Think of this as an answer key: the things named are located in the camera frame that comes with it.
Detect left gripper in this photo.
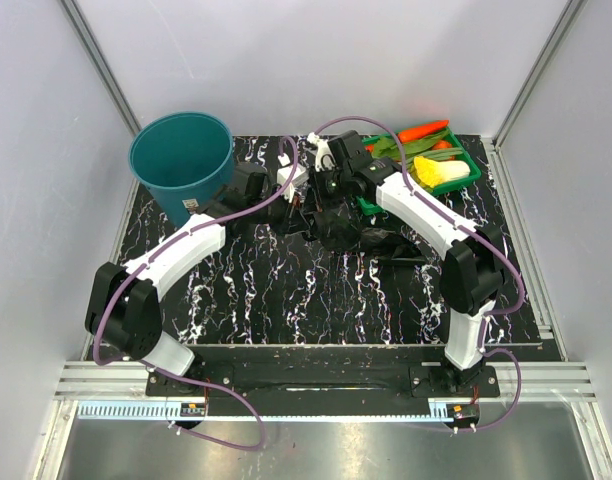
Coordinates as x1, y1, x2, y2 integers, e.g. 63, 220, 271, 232
247, 185, 310, 238

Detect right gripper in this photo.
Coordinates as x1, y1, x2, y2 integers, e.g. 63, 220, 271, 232
302, 165, 351, 216

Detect black trash bag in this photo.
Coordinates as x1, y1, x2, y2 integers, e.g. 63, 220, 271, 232
297, 204, 425, 268

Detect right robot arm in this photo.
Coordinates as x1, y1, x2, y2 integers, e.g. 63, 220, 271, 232
307, 130, 506, 396

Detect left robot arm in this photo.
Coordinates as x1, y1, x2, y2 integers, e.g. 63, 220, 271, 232
85, 163, 308, 395

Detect teal plastic trash bin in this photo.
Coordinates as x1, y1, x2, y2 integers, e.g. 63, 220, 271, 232
128, 112, 235, 228

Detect large orange carrot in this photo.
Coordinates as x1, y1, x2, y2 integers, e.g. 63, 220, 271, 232
397, 120, 450, 143

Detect yellow white cabbage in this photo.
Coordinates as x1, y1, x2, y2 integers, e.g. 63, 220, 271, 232
413, 156, 470, 189

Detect green plastic vegetable tray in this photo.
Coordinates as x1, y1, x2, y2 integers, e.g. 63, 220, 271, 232
355, 125, 482, 217

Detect green long beans bundle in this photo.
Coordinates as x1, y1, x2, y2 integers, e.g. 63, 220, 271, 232
421, 147, 463, 161

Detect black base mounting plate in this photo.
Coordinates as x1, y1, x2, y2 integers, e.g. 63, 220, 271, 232
145, 343, 502, 419

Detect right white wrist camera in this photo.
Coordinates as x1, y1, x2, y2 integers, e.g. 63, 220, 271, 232
307, 132, 340, 172

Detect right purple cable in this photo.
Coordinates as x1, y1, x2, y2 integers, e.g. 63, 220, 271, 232
313, 115, 528, 434

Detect purple cable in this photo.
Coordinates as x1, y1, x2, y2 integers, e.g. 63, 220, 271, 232
92, 135, 301, 450
313, 115, 528, 434

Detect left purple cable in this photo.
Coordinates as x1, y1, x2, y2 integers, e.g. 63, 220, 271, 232
92, 135, 301, 450

